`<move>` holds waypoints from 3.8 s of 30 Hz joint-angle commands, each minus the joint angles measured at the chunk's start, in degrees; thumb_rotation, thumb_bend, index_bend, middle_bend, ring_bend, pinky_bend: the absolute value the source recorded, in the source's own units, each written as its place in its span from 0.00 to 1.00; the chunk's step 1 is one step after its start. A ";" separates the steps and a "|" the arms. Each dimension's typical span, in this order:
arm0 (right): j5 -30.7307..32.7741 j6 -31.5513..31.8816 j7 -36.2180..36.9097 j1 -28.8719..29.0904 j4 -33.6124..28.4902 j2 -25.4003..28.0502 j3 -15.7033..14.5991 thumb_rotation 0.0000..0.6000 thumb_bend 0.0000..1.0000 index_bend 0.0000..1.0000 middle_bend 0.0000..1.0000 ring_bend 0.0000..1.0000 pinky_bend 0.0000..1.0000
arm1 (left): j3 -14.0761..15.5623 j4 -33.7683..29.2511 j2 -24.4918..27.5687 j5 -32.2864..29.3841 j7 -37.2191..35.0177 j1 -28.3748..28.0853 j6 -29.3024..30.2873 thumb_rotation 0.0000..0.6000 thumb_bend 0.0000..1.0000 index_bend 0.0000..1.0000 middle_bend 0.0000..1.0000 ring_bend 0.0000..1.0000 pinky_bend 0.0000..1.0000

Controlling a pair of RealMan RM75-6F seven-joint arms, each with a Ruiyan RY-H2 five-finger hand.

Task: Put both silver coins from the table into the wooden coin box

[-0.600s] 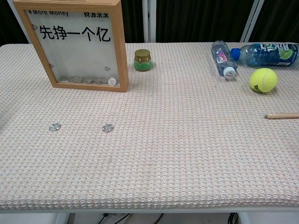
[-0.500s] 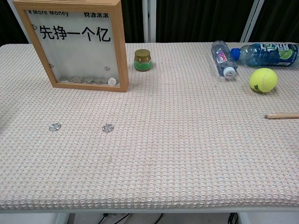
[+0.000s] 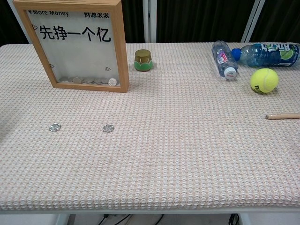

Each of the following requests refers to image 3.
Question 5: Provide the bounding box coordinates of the black pleated curtain panel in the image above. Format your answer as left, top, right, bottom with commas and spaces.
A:
0, 0, 31, 45
250, 0, 300, 44
121, 0, 144, 44
156, 0, 255, 43

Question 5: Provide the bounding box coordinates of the black floor cable bundle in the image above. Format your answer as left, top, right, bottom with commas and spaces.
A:
97, 213, 165, 225
228, 213, 240, 225

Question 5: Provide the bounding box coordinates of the green gold small jar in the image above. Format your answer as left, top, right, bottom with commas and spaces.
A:
134, 49, 153, 72

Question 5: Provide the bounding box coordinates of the blue label drink bottle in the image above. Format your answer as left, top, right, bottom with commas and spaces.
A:
231, 42, 300, 68

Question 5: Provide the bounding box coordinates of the beige woven tablecloth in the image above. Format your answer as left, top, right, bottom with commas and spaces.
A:
0, 42, 300, 211

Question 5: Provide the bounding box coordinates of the short wooden stick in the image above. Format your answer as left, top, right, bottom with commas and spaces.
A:
265, 112, 300, 120

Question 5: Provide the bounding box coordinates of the yellow tennis ball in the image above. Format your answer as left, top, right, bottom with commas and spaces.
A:
250, 68, 279, 94

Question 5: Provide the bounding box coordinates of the white metal frame post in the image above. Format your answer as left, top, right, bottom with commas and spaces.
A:
241, 0, 262, 43
142, 0, 158, 44

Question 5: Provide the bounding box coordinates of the clear small water bottle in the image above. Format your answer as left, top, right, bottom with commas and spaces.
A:
211, 40, 240, 82

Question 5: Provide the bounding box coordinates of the wooden frame coin box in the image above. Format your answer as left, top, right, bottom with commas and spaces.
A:
13, 0, 130, 94

